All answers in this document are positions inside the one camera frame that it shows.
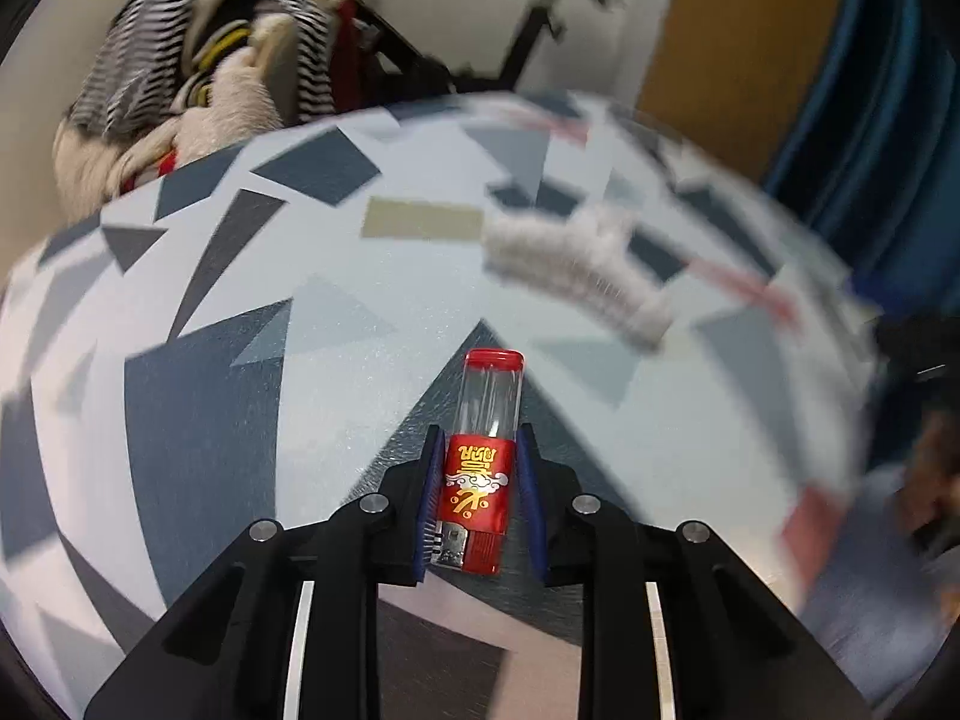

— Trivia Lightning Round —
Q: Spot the white fluffy cloth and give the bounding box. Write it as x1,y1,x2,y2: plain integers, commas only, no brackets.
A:
480,210,676,353

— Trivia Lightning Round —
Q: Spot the red lighter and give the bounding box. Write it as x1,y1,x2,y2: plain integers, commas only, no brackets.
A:
429,349,524,578

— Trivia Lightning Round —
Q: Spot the geometric patterned tablecloth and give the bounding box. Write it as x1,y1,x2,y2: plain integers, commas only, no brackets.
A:
0,90,886,720

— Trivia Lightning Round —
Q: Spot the red cloth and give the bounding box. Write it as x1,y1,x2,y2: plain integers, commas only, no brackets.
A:
330,0,361,117

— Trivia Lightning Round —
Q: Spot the black white striped garment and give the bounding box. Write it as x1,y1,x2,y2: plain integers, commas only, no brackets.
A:
71,0,335,140

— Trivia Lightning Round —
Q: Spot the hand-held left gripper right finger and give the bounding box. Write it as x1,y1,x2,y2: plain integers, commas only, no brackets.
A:
517,422,875,720

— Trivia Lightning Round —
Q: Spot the pile of striped clothes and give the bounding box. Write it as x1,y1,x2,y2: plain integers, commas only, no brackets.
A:
52,15,301,222

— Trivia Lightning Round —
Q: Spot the black exercise bike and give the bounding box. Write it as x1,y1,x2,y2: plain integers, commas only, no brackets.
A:
352,0,627,98

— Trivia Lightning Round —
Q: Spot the blue curtain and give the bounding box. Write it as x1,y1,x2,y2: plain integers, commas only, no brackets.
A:
761,0,960,316

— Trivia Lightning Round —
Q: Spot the dark jacket with yellow stripes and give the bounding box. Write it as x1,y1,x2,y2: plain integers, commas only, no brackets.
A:
176,0,260,110

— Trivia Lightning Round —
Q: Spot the wooden door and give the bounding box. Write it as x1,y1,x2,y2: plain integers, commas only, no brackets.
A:
637,0,852,181

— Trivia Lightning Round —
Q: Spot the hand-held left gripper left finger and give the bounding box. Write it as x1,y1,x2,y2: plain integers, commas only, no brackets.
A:
84,424,443,720

